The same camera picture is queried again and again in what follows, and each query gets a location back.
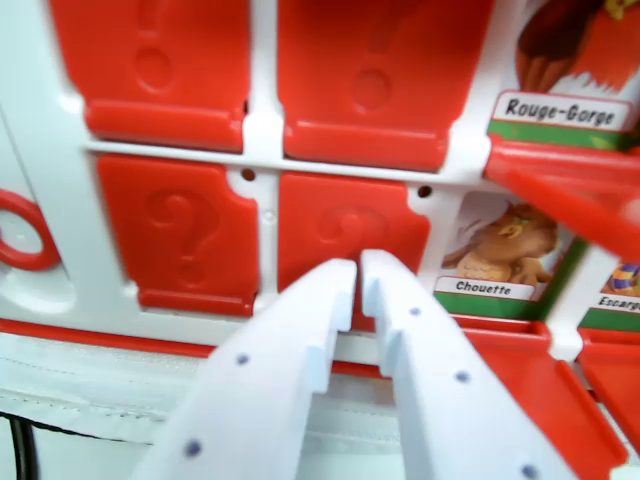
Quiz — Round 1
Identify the red question-mark flap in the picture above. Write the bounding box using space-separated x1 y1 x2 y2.
481 138 640 262
277 171 433 332
276 0 450 175
578 326 640 444
96 153 260 318
46 0 250 154
455 318 630 480

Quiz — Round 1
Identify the black cable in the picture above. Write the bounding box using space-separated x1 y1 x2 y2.
8 415 40 480
0 408 154 446

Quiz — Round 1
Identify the white base sheet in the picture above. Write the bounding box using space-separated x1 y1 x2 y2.
0 330 401 447

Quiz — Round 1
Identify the Escargot picture card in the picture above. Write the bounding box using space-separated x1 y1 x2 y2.
576 258 640 332

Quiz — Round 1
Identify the Chouette picture card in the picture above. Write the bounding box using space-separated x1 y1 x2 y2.
432 191 587 322

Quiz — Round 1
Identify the red and white game board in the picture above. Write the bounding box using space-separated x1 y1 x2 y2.
0 0 640 480

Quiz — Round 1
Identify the Rouge-Gorge picture card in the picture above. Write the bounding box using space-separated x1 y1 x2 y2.
486 0 640 152

